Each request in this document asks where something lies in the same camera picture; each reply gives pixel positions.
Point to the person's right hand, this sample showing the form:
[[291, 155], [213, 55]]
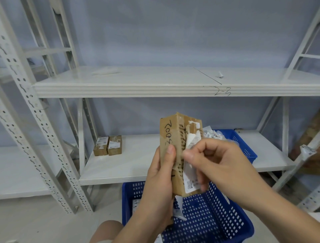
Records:
[[225, 167]]

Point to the person's left hand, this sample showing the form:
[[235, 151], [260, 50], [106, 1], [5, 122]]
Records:
[[155, 190]]

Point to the person's right thumb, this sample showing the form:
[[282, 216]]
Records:
[[193, 160]]

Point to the person's left thumb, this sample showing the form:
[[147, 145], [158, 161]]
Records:
[[169, 159]]

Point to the taped brown cardboard box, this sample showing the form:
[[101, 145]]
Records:
[[178, 140]]

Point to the white shipping label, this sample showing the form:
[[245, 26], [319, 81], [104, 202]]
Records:
[[190, 181]]

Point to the person's right forearm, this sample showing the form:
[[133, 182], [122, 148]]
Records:
[[280, 212]]

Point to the person's left forearm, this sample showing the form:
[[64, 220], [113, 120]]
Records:
[[140, 231]]

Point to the pile of white label scraps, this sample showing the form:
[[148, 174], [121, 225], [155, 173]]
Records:
[[212, 134]]

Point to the white torn paper piece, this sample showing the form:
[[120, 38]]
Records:
[[179, 209]]

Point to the small blue plastic basket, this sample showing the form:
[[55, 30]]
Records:
[[243, 146]]

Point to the small cardboard box torn label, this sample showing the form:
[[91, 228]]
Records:
[[115, 146]]

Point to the white box in basket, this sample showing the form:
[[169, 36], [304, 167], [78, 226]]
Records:
[[135, 205]]

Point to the large blue plastic basket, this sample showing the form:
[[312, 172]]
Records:
[[212, 215]]

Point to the small cardboard box white label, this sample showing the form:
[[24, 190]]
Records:
[[100, 146]]

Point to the white metal shelf rack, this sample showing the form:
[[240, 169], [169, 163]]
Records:
[[160, 82]]

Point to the small white paper scrap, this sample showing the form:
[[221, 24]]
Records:
[[220, 74]]

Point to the person's leg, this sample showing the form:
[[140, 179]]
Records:
[[106, 232]]

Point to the white slanted shelf rack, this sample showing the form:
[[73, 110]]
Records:
[[308, 172]]

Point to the brown cardboard sheet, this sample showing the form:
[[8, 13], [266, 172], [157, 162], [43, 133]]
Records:
[[308, 140]]

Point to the white perforated shelf rack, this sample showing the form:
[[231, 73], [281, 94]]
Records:
[[27, 105]]

